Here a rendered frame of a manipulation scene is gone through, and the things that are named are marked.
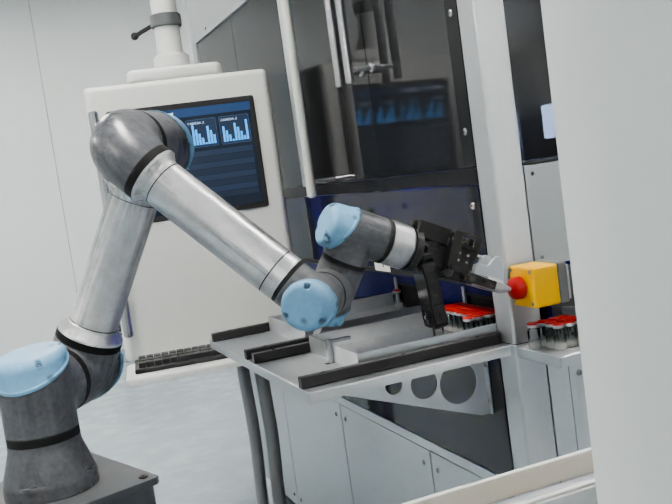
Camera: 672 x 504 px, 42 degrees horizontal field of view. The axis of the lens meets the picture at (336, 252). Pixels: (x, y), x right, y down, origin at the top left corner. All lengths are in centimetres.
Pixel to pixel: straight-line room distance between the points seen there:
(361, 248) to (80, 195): 566
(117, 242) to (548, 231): 77
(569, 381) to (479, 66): 61
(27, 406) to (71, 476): 13
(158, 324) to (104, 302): 91
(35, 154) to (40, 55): 74
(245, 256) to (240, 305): 117
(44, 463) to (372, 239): 62
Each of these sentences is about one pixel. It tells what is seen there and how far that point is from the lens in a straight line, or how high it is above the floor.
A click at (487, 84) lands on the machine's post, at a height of 136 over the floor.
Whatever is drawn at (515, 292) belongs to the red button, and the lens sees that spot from 154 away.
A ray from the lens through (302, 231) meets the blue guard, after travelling 257.
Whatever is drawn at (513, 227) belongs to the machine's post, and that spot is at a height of 110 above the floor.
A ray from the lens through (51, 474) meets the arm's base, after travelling 148.
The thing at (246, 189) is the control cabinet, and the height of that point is 122.
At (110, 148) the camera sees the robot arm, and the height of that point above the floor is 132.
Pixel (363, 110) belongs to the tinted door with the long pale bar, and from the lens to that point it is 209.
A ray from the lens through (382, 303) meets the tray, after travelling 223.
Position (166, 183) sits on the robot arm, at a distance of 133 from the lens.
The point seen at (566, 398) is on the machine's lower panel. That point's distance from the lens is 172.
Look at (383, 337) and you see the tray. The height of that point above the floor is 88.
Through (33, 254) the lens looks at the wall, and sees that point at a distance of 693.
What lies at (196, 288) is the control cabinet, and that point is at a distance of 244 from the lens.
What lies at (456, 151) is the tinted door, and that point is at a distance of 172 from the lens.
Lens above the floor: 124
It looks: 5 degrees down
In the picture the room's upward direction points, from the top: 8 degrees counter-clockwise
